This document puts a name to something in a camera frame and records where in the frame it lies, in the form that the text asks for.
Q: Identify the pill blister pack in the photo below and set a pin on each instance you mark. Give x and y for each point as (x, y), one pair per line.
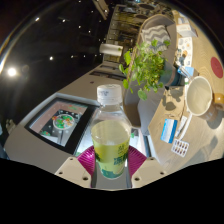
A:
(180, 147)

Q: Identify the tan ceramic mug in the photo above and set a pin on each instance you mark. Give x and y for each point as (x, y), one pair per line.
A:
(200, 96)

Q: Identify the small white tube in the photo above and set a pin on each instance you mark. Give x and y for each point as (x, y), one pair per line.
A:
(181, 126)

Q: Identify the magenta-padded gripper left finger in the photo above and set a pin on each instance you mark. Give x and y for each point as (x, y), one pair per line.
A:
(71, 170)

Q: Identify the grey curved sofa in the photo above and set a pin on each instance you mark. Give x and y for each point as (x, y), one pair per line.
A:
(133, 106)

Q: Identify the green potted plant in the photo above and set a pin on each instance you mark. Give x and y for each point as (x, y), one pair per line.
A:
(146, 66)

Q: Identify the clear bottle with green label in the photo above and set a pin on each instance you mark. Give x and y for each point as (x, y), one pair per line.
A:
(110, 146)

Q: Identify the small blue and white box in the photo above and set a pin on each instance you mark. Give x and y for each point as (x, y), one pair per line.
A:
(186, 71)

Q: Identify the flat round red coaster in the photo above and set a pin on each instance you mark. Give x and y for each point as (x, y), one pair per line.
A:
(216, 66)

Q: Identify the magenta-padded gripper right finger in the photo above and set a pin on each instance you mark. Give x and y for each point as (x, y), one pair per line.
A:
(150, 170)

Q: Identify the flat blue box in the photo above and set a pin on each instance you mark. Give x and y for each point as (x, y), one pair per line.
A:
(168, 131)

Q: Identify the grey chevron cushion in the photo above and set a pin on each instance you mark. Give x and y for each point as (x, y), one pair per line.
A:
(155, 35)

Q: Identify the group of ceiling lights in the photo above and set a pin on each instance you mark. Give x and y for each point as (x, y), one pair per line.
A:
(12, 71)

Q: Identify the white printed paper sheet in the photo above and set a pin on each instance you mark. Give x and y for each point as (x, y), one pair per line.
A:
(185, 50)

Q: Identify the window with festive stickers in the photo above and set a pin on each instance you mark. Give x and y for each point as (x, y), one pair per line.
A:
(60, 123)

